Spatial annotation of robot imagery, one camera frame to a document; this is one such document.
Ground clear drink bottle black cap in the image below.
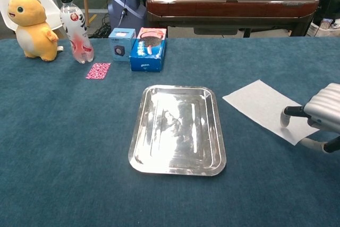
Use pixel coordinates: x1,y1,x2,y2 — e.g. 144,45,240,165
59,0,95,64

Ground black floor cable bundle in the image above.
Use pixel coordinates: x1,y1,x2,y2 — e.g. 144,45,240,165
89,13,112,38

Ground pink patterned card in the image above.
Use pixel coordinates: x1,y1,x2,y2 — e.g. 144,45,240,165
85,62,112,80

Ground brown mahjong table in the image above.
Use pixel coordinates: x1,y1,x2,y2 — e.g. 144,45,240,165
145,0,320,38

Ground white paper sheet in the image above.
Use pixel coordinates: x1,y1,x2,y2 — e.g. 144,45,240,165
222,79,320,146

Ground blue felt table cover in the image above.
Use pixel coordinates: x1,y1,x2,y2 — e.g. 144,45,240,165
0,37,340,227

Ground stainless steel tray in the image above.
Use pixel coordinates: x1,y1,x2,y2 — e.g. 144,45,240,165
128,84,227,177

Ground light blue speaker box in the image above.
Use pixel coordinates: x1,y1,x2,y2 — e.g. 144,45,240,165
108,27,137,62

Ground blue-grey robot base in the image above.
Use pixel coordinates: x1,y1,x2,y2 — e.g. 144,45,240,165
107,0,147,35

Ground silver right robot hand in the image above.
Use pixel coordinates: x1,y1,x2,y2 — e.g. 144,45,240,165
280,82,340,154

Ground blue cookie box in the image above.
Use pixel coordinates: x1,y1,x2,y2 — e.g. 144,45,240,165
129,27,167,73

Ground yellow plush toy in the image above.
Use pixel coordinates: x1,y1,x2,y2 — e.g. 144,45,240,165
7,0,60,62

